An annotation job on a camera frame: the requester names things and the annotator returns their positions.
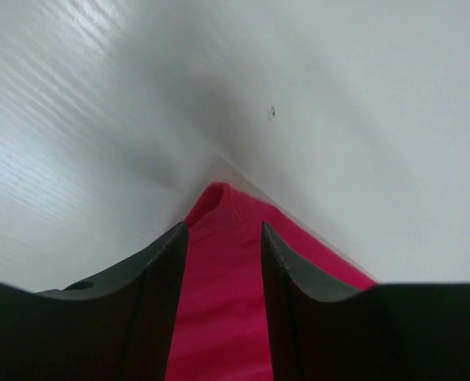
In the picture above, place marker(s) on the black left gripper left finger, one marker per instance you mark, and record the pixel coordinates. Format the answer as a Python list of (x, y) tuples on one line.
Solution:
[(114, 325)]

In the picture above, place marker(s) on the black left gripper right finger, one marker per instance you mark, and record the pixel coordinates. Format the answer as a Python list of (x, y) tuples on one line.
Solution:
[(321, 328)]

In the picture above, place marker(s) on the magenta t-shirt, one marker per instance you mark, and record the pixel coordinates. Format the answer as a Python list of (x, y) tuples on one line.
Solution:
[(221, 329)]

